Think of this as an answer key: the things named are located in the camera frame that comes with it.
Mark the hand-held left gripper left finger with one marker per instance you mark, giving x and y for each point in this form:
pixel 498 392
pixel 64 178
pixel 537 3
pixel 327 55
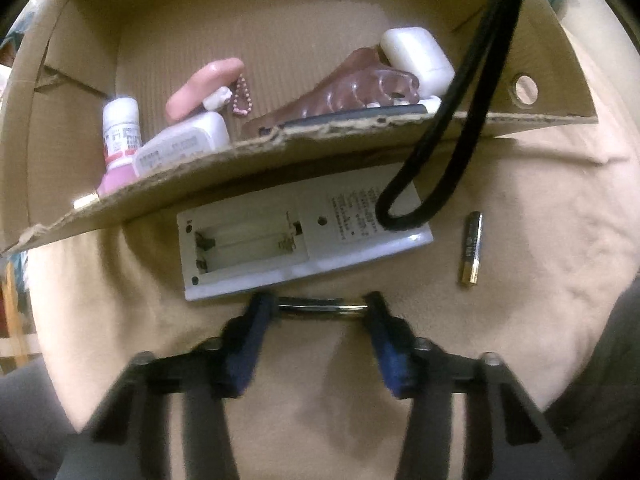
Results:
pixel 250 345

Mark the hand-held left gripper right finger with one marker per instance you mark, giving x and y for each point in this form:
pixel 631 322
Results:
pixel 392 355

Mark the silver battery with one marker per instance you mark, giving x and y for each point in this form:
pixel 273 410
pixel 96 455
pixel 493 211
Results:
pixel 320 306

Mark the white remote control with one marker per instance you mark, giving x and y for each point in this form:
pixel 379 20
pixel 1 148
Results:
pixel 350 240

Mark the white charger adapter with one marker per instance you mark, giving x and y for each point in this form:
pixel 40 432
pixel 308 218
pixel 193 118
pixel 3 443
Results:
pixel 185 142

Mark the white bottle with red label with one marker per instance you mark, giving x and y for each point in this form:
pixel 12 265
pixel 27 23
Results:
pixel 121 130

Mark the brown pink hair claw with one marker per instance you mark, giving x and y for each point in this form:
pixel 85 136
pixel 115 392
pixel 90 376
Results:
pixel 350 90

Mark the brown cardboard box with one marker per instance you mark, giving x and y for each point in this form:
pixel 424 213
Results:
pixel 300 25

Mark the black gold battery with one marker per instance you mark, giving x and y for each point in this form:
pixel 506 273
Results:
pixel 471 250

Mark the person's right leg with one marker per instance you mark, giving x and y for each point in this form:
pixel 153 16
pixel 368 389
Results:
pixel 600 385

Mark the person's leg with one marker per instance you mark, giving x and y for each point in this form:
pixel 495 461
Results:
pixel 600 385
pixel 30 420

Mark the small pink container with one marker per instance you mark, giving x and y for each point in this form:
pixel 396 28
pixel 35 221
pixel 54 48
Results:
pixel 115 180

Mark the beige blanket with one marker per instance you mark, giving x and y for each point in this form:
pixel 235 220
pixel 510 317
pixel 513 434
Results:
pixel 550 210

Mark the person's left leg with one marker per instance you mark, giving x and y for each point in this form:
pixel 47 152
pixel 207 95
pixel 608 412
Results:
pixel 30 420

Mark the white rounded case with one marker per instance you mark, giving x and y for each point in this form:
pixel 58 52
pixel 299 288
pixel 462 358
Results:
pixel 415 55

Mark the wooden frame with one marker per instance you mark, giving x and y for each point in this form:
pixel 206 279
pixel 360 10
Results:
pixel 17 320

